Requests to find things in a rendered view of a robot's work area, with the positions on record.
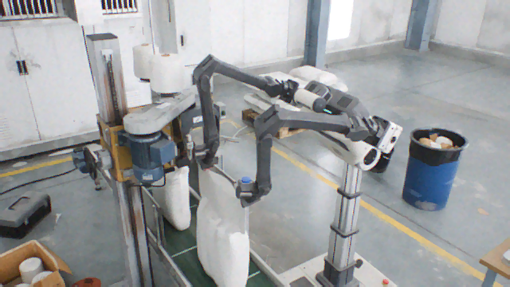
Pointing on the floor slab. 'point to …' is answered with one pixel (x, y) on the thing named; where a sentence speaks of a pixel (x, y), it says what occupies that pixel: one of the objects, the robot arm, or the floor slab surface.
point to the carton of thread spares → (8, 266)
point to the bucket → (382, 162)
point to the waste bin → (432, 168)
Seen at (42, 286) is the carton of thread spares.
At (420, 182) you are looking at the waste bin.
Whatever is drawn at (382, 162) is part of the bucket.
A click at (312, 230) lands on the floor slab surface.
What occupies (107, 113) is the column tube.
